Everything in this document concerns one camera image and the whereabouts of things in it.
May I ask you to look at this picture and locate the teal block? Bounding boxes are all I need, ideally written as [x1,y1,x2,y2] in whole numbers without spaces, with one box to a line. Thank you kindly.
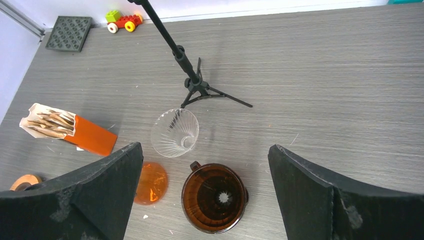
[387,0,424,5]

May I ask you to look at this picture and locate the orange coffee filter box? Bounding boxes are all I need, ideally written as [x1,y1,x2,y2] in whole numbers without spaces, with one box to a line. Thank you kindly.
[19,103,118,156]

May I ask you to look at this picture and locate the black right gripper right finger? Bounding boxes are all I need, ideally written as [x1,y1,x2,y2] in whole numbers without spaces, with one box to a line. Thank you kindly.
[268,144,424,240]

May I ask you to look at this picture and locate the orange glass carafe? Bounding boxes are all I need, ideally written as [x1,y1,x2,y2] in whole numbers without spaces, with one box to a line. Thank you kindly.
[134,161,168,206]

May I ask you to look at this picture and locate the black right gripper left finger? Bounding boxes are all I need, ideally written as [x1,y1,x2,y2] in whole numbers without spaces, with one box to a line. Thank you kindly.
[0,142,144,240]

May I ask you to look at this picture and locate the wooden ring collar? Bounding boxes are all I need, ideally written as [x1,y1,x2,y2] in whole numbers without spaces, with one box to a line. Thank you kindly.
[10,174,43,192]

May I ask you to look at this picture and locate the clear glass dripper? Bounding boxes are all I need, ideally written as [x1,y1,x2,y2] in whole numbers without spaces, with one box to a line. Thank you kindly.
[151,108,199,158]

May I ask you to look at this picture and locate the black microphone tripod stand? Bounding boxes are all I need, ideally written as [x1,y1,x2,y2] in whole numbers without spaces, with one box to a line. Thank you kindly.
[130,0,253,109]

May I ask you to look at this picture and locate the brown plastic dripper with handle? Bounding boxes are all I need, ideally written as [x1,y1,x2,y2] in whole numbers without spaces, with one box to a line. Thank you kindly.
[181,161,249,234]

